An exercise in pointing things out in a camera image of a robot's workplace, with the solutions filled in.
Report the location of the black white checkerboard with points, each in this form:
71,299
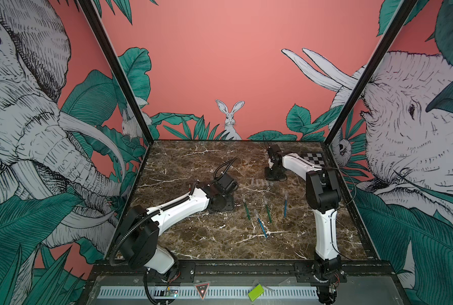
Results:
314,158

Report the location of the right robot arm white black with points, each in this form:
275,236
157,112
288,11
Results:
323,195

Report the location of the right black frame post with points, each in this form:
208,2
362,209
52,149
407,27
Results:
393,29

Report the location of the green sticky note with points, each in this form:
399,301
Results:
256,292

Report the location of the black frame post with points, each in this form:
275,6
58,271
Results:
393,29
91,14

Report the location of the blue carving knife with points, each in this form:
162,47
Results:
260,222
285,205

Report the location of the black front mounting rail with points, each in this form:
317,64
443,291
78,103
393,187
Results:
278,272

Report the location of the small circuit board green led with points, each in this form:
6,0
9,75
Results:
170,292

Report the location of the white slotted cable duct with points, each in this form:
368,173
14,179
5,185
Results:
217,292

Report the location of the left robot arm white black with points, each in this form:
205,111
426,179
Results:
136,243

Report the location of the left black frame post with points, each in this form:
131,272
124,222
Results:
91,14

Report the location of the green carving knife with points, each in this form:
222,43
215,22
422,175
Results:
267,208
246,208

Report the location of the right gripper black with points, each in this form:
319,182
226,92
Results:
268,176

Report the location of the triangular warning sticker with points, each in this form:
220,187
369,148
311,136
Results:
202,289

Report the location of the blue carving knife front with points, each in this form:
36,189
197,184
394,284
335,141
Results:
260,222

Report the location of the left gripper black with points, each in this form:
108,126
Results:
230,205

